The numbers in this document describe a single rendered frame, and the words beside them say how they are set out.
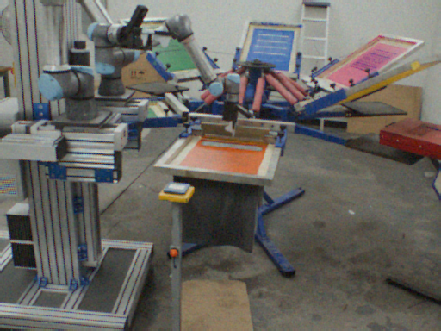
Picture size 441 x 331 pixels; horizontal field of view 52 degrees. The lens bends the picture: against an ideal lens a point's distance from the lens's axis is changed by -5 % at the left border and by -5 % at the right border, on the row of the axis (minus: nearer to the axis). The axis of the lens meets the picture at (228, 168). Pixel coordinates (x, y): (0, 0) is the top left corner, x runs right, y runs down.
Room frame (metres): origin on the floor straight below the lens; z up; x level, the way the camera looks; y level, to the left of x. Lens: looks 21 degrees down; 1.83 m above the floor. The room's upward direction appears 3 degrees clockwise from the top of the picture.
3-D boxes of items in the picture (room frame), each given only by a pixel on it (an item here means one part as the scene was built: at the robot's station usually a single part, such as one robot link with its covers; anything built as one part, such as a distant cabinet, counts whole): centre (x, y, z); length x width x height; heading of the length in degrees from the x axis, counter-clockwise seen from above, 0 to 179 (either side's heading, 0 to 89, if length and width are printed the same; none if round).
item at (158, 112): (3.23, 0.68, 1.05); 1.08 x 0.61 x 0.23; 110
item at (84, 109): (2.05, 0.68, 1.31); 0.15 x 0.15 x 0.10
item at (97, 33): (1.81, 0.50, 1.65); 0.11 x 0.08 x 0.09; 63
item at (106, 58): (1.83, 0.49, 1.56); 0.11 x 0.08 x 0.11; 153
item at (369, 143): (3.11, -0.68, 0.91); 1.34 x 0.40 x 0.08; 50
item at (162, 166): (2.50, 0.01, 0.97); 0.79 x 0.58 x 0.04; 170
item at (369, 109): (3.77, -0.80, 0.91); 1.34 x 0.40 x 0.08; 110
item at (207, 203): (2.21, 0.06, 0.74); 0.45 x 0.03 x 0.43; 80
